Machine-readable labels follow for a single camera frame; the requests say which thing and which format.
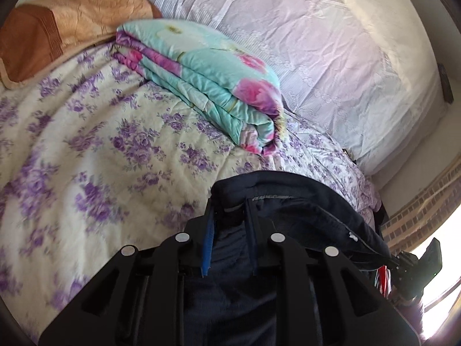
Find navy blue pants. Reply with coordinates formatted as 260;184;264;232
184;171;390;345

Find red blue white garment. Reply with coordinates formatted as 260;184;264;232
374;266;392;298

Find purple floral bed quilt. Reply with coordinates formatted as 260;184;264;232
1;45;381;341

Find folded teal pink floral blanket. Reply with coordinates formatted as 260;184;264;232
113;19;286;156

